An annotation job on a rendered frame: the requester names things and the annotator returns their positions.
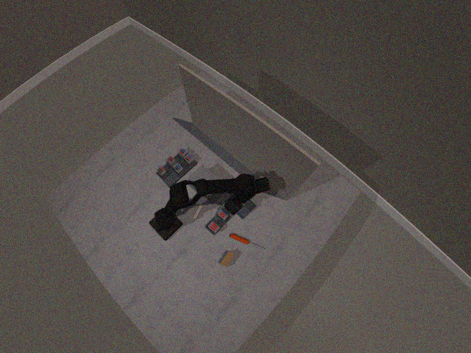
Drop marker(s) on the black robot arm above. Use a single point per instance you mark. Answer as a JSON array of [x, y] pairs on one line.
[[243, 185]]

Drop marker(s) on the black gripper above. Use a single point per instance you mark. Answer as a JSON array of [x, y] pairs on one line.
[[234, 205]]

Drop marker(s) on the red-handled screwdriver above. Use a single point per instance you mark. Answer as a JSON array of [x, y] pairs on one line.
[[243, 240]]

